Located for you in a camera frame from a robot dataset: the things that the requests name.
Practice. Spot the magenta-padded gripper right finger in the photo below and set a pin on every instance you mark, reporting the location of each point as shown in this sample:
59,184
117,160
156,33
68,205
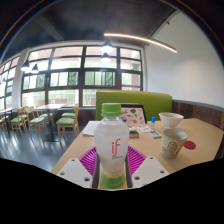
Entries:
150,169

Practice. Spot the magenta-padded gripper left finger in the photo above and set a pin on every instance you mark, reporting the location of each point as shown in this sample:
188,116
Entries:
75,170

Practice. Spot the green-capped clear drink bottle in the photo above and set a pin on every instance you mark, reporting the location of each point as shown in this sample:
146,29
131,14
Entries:
111,140

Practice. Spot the white patterned cup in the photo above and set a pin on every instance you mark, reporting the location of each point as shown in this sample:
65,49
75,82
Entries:
171,145

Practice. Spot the white phone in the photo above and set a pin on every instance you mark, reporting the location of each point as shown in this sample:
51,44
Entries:
154,133

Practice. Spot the colourful printed sheet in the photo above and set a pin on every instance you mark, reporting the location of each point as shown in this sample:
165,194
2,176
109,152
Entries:
141,128

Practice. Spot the white paper sheets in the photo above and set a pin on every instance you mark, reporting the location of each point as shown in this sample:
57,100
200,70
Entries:
90,128

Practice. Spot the small blue-capped bottle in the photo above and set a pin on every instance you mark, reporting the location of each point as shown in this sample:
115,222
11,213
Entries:
153,124

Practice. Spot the flat round red coaster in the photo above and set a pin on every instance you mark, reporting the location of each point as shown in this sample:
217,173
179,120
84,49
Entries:
190,145

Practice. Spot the group of wooden green-seat chairs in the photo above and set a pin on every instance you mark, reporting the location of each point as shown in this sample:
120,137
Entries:
66,121

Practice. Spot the white bowl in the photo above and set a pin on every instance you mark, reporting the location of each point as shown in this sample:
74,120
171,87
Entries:
171,120

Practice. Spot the green upholstered bench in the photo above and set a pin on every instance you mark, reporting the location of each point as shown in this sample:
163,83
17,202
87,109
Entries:
156,101

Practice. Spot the wooden dining table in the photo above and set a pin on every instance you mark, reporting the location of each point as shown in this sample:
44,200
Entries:
50,106

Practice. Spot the large dark-framed grid window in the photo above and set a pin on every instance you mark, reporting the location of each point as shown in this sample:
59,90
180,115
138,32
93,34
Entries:
66,63

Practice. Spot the group of dark pendant lamps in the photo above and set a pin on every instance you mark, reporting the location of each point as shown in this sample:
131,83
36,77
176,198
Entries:
107,48

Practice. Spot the long curved ceiling light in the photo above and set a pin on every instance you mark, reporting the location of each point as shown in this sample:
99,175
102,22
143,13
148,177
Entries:
143,39

